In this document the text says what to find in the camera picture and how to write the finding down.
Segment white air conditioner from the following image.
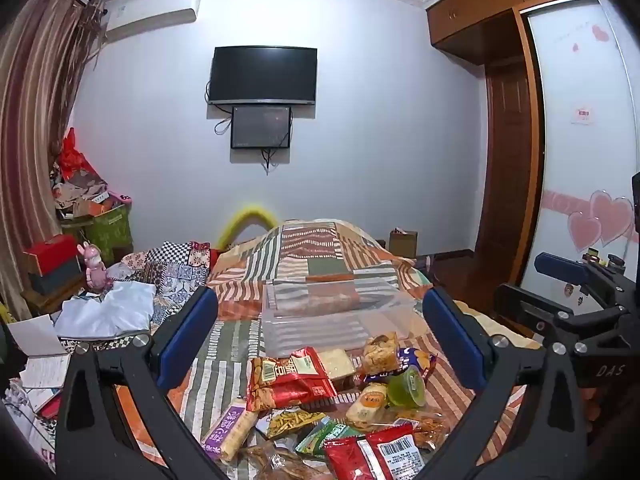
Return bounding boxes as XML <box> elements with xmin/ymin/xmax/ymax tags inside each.
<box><xmin>102</xmin><ymin>0</ymin><xmax>202</xmax><ymax>43</ymax></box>

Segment white paper sheets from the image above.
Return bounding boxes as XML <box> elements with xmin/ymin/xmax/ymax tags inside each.
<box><xmin>7</xmin><ymin>312</ymin><xmax>73</xmax><ymax>391</ymax></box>

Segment red peanut packet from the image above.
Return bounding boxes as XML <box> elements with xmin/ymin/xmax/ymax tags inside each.
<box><xmin>246</xmin><ymin>346</ymin><xmax>338</xmax><ymax>413</ymax></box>

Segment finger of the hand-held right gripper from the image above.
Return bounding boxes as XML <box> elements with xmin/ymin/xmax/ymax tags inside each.
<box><xmin>493</xmin><ymin>283</ymin><xmax>631</xmax><ymax>356</ymax></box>
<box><xmin>533</xmin><ymin>251</ymin><xmax>632</xmax><ymax>306</ymax></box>

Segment small cardboard box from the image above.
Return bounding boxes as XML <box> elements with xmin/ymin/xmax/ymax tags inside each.
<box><xmin>389</xmin><ymin>229</ymin><xmax>418</xmax><ymax>258</ymax></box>

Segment blue chip packet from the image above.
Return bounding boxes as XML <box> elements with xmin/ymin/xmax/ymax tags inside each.
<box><xmin>362</xmin><ymin>345</ymin><xmax>438</xmax><ymax>386</ymax></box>

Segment red box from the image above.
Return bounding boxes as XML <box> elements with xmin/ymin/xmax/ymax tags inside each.
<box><xmin>22</xmin><ymin>234</ymin><xmax>81</xmax><ymax>273</ymax></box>

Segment black wall television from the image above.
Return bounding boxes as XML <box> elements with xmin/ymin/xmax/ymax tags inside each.
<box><xmin>207</xmin><ymin>46</ymin><xmax>318</xmax><ymax>107</ymax></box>

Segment grey box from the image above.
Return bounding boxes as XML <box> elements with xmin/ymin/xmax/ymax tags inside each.
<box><xmin>27</xmin><ymin>257</ymin><xmax>83</xmax><ymax>296</ymax></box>

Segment green patterned box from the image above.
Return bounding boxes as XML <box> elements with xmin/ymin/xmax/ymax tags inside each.
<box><xmin>82</xmin><ymin>202</ymin><xmax>133</xmax><ymax>261</ymax></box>

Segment brown wooden door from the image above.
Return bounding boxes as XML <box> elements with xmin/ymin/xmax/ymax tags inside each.
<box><xmin>472</xmin><ymin>67</ymin><xmax>543</xmax><ymax>306</ymax></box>

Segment yellow snack strips packet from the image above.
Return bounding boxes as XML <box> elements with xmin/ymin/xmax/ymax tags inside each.
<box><xmin>255</xmin><ymin>407</ymin><xmax>328</xmax><ymax>443</ymax></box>

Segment green jelly cup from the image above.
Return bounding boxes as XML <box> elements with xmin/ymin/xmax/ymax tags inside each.
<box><xmin>386</xmin><ymin>365</ymin><xmax>427</xmax><ymax>409</ymax></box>

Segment white sliding wardrobe door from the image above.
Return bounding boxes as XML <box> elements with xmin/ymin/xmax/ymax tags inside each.
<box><xmin>520</xmin><ymin>0</ymin><xmax>640</xmax><ymax>321</ymax></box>

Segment small black wall monitor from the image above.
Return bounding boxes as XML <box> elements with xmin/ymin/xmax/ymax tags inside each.
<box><xmin>230</xmin><ymin>105</ymin><xmax>293</xmax><ymax>151</ymax></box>

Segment clear packet of orange strips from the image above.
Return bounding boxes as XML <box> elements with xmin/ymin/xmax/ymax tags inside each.
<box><xmin>387</xmin><ymin>407</ymin><xmax>451</xmax><ymax>453</ymax></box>

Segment purple rice cracker packet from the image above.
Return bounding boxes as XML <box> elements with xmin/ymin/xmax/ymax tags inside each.
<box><xmin>201</xmin><ymin>396</ymin><xmax>258</xmax><ymax>462</ymax></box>

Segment green pea packet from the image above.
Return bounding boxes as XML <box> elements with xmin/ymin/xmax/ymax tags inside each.
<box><xmin>295</xmin><ymin>417</ymin><xmax>366</xmax><ymax>458</ymax></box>

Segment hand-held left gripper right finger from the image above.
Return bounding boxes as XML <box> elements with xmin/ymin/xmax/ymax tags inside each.
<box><xmin>422</xmin><ymin>286</ymin><xmax>588</xmax><ymax>480</ymax></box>

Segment biscuit packet with orange label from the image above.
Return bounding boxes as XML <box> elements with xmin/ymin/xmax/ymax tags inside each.
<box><xmin>345</xmin><ymin>382</ymin><xmax>390</xmax><ymax>431</ymax></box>

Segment pile of paper boxes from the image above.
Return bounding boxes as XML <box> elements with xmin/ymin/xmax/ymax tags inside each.
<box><xmin>50</xmin><ymin>170</ymin><xmax>121</xmax><ymax>221</ymax></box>

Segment striped brown curtain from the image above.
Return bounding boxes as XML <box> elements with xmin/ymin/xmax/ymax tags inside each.
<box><xmin>0</xmin><ymin>0</ymin><xmax>106</xmax><ymax>321</ymax></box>

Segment clear packet of brown snack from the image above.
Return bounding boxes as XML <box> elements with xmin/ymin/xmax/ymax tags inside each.
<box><xmin>240</xmin><ymin>442</ymin><xmax>331</xmax><ymax>480</ymax></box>

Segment striped patchwork blanket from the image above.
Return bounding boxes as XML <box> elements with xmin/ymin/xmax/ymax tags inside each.
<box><xmin>115</xmin><ymin>219</ymin><xmax>546</xmax><ymax>480</ymax></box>

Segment rice crisp packet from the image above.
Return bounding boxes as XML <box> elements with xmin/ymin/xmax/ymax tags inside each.
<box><xmin>361</xmin><ymin>331</ymin><xmax>402</xmax><ymax>376</ymax></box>

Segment checkered patchwork cloth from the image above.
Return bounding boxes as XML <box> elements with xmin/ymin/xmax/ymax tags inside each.
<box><xmin>107</xmin><ymin>241</ymin><xmax>216</xmax><ymax>326</ymax></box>

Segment black hanging cable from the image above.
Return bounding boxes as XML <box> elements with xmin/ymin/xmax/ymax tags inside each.
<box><xmin>260</xmin><ymin>147</ymin><xmax>282</xmax><ymax>176</ymax></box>

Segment red packet with barcode label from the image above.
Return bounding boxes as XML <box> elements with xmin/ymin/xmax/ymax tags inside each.
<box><xmin>322</xmin><ymin>422</ymin><xmax>426</xmax><ymax>480</ymax></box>

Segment wooden overhead cabinet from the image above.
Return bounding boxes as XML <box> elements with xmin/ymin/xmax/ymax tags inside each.
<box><xmin>425</xmin><ymin>0</ymin><xmax>606</xmax><ymax>66</ymax></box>

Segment white cloth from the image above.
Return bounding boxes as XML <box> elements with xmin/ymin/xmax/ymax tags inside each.
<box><xmin>54</xmin><ymin>280</ymin><xmax>157</xmax><ymax>339</ymax></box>

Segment cream cracker packet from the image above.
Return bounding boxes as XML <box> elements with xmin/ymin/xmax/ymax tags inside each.
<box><xmin>316</xmin><ymin>347</ymin><xmax>357</xmax><ymax>381</ymax></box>

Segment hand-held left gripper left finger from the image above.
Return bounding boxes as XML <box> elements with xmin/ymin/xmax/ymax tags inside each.
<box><xmin>54</xmin><ymin>285</ymin><xmax>226</xmax><ymax>480</ymax></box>

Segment pink toy rabbit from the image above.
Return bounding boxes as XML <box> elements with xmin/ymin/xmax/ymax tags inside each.
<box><xmin>76</xmin><ymin>241</ymin><xmax>113</xmax><ymax>291</ymax></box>

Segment clear plastic container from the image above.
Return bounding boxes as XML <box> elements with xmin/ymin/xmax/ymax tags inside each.
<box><xmin>260</xmin><ymin>274</ymin><xmax>436</xmax><ymax>361</ymax></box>

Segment yellow fuzzy tube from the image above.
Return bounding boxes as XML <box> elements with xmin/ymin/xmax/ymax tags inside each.
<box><xmin>216</xmin><ymin>203</ymin><xmax>278</xmax><ymax>251</ymax></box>

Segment red plastic bag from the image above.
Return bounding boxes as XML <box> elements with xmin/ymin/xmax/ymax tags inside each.
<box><xmin>56</xmin><ymin>127</ymin><xmax>108</xmax><ymax>181</ymax></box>

